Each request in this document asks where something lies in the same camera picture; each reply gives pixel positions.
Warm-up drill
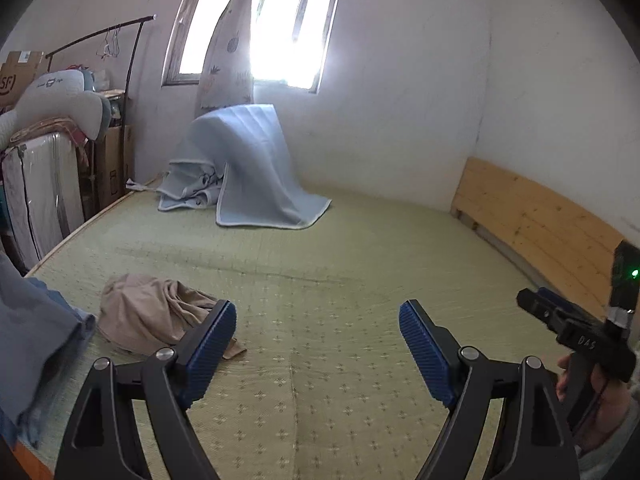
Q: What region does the black clothes rack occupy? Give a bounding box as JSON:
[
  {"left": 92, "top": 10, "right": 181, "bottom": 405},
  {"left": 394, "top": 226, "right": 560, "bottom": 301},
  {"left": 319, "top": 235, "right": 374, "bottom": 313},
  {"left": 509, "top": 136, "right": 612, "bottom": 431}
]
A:
[{"left": 43, "top": 13, "right": 158, "bottom": 181}]

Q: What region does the person right hand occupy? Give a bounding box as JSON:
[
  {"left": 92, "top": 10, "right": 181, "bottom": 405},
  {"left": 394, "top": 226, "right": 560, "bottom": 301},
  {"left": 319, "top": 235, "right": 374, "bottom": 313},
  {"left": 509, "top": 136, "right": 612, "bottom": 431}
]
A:
[{"left": 554, "top": 351, "right": 633, "bottom": 456}]

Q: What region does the wooden headboard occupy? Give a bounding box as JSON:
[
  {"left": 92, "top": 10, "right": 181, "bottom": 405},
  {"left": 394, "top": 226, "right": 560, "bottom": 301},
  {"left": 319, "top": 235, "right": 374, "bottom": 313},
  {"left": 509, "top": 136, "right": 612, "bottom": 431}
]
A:
[{"left": 451, "top": 157, "right": 624, "bottom": 318}]

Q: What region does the blue garment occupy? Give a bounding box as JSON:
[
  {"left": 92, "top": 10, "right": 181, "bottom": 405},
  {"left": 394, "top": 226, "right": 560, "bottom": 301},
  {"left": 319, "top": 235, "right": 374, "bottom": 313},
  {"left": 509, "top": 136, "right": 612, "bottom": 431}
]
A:
[{"left": 0, "top": 256, "right": 96, "bottom": 446}]

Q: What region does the pink garment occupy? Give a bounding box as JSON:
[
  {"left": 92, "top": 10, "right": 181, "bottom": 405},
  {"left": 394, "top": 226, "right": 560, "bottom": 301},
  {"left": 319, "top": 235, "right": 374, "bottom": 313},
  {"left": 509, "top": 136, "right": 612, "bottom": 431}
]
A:
[{"left": 98, "top": 273, "right": 217, "bottom": 356}]

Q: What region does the light blue blanket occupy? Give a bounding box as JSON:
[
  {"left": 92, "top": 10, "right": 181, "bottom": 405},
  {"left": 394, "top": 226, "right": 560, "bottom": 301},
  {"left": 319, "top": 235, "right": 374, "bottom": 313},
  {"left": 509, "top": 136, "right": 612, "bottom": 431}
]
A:
[{"left": 126, "top": 104, "right": 331, "bottom": 230}]

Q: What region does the white teal plush pillow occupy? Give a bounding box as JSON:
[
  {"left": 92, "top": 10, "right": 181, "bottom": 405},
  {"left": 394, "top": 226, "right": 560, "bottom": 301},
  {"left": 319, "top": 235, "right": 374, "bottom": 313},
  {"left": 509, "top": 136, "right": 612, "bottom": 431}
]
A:
[{"left": 1, "top": 68, "right": 112, "bottom": 150}]

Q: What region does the SF cardboard box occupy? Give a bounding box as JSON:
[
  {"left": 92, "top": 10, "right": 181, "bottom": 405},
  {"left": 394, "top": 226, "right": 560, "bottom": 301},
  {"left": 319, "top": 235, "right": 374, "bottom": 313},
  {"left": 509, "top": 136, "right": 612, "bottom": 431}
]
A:
[{"left": 0, "top": 51, "right": 44, "bottom": 108}]

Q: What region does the pineapple print curtain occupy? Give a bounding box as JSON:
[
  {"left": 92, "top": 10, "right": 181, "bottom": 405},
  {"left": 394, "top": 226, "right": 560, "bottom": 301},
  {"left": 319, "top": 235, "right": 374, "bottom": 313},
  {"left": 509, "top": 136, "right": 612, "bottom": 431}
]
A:
[{"left": 195, "top": 0, "right": 254, "bottom": 117}]

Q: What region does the window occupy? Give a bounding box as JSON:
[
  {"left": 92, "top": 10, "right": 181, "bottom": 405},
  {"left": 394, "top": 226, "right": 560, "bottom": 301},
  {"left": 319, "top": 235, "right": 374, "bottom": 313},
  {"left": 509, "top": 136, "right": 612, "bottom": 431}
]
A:
[{"left": 163, "top": 0, "right": 338, "bottom": 93}]

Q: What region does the black camera box green light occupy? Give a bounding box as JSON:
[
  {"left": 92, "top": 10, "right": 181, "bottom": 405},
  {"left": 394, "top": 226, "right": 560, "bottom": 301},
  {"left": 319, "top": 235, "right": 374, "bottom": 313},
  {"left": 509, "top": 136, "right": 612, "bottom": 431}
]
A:
[{"left": 608, "top": 240, "right": 639, "bottom": 330}]

